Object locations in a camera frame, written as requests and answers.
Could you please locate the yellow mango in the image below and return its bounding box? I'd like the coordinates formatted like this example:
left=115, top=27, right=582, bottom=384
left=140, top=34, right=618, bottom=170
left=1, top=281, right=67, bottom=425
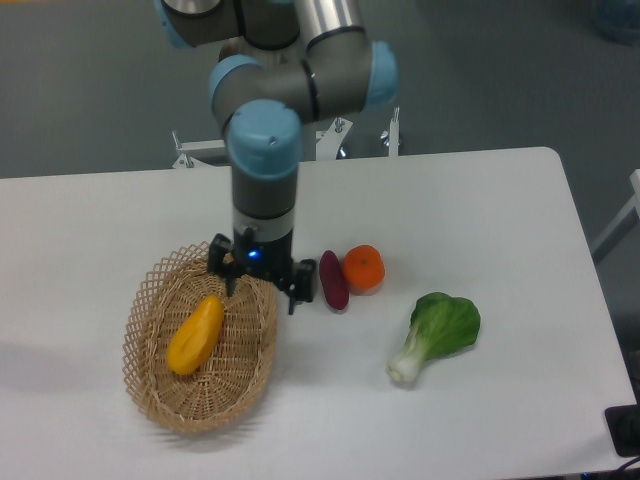
left=166, top=295, right=224, bottom=375

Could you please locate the purple sweet potato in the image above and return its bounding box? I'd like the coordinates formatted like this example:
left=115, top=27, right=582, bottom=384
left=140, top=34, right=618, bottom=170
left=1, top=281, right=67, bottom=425
left=319, top=250, right=350, bottom=311

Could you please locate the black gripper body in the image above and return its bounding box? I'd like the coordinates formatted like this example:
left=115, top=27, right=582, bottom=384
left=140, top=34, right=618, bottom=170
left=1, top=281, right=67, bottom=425
left=230, top=228, right=294, bottom=290

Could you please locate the oval wicker basket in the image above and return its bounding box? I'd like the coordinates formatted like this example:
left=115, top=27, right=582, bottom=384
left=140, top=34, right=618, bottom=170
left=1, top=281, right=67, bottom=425
left=123, top=242, right=278, bottom=434

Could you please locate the white frame at right edge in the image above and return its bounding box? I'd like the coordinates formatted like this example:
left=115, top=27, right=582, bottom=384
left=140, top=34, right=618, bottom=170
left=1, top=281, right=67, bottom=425
left=590, top=169, right=639, bottom=265

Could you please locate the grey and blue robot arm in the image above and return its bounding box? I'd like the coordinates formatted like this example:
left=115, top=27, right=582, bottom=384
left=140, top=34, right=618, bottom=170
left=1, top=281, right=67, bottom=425
left=155, top=1, right=399, bottom=305

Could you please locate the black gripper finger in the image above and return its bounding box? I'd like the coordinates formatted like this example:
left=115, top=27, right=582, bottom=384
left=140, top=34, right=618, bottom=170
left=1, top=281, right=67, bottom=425
left=277, top=259, right=316, bottom=315
left=207, top=233, right=245, bottom=297

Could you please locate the black device at table edge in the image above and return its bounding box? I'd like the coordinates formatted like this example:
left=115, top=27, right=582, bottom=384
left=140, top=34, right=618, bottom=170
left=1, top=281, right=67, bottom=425
left=604, top=404, right=639, bottom=457

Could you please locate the orange tangerine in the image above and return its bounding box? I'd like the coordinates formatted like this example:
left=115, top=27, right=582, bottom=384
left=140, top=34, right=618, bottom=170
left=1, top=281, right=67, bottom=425
left=342, top=245, right=386, bottom=292

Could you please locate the green bok choy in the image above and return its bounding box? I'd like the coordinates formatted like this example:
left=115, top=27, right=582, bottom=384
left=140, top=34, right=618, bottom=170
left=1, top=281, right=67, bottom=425
left=387, top=292, right=481, bottom=385

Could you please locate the white metal base frame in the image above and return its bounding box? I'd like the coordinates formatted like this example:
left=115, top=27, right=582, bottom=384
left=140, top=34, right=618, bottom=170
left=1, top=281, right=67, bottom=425
left=172, top=106, right=403, bottom=169

